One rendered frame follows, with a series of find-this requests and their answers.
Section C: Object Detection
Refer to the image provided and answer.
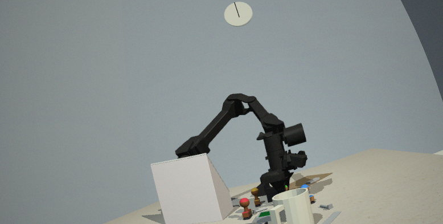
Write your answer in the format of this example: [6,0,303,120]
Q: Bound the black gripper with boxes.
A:
[260,148,297,193]

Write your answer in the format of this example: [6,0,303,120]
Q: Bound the dark red rubber stamp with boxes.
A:
[240,198,252,220]

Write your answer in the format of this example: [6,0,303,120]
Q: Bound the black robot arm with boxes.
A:
[175,93,307,168]

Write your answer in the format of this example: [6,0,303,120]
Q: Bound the orange rubber stamp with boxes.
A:
[251,188,261,207]

